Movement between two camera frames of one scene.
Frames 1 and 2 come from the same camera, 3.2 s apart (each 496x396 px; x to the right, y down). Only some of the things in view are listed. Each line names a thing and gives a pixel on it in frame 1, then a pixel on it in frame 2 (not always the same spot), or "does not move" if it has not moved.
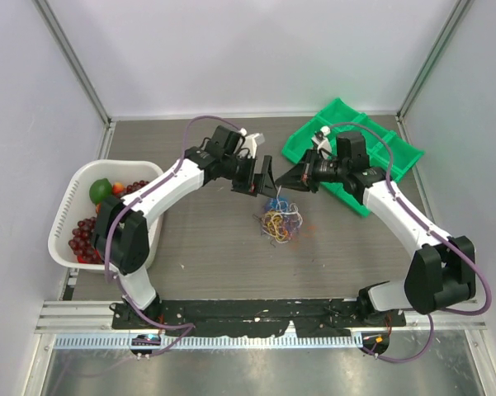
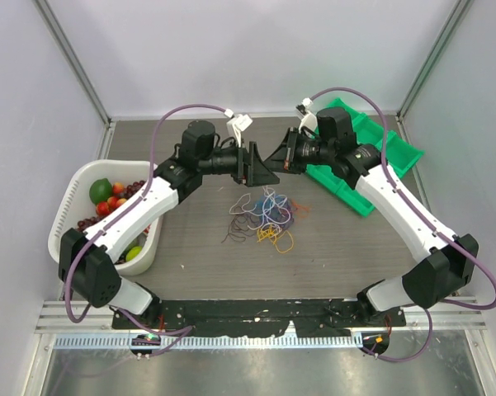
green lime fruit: (100, 189) does not move
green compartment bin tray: (388, 151) does not move
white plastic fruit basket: (77, 204) does not move
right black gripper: (300, 177) → (285, 157)
